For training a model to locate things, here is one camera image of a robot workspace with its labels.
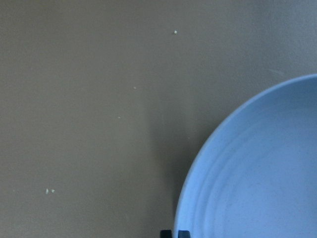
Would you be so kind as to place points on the blue round plate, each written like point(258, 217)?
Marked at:
point(256, 175)

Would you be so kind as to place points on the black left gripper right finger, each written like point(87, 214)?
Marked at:
point(183, 234)

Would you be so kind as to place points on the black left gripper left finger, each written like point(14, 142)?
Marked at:
point(165, 234)

